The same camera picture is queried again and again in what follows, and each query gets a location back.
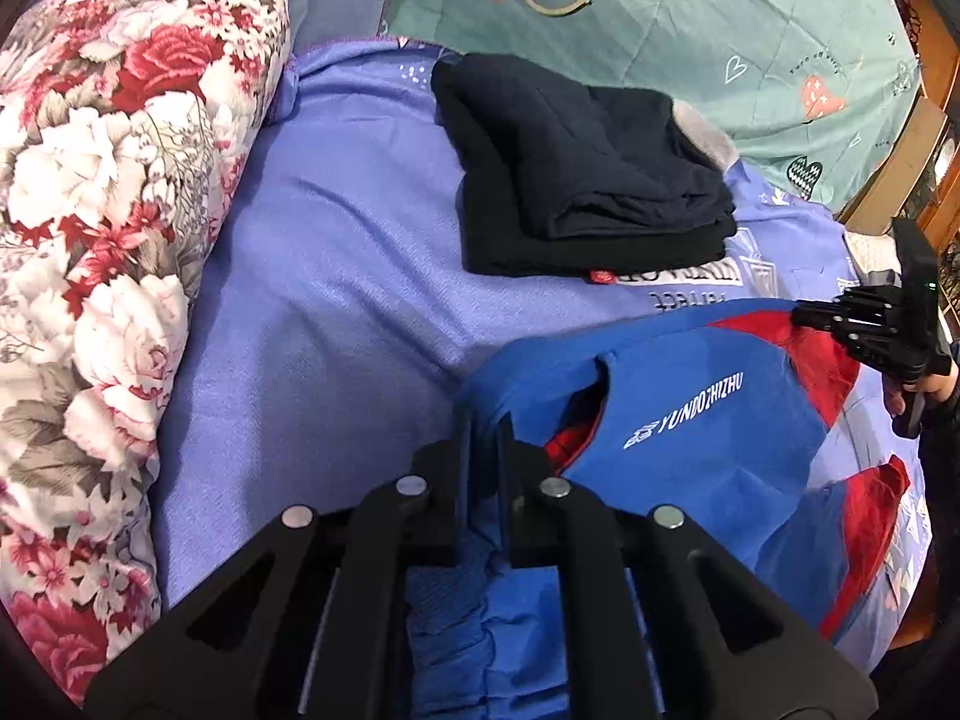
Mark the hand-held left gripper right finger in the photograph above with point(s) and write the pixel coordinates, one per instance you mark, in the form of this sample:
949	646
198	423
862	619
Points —
529	517

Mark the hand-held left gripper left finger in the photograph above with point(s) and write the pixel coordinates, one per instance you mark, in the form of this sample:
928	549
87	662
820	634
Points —
442	510

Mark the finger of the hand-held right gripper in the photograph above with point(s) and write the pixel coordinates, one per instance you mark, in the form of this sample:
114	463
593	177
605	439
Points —
847	313
881	354

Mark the person's right hand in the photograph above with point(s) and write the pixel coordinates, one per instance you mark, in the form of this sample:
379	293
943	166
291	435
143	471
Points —
937	386

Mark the wooden furniture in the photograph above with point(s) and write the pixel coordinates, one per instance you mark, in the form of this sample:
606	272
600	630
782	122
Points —
907	157

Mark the blue printed bedsheet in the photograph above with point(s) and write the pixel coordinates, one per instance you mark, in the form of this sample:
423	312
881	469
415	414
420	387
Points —
337	277

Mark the black folded clothes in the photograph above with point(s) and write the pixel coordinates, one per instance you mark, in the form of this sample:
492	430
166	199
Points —
570	172

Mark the green heart print quilt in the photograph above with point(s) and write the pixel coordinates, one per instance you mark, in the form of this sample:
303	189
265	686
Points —
675	22

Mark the floral pillow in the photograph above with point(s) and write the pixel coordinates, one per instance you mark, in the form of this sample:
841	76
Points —
112	240

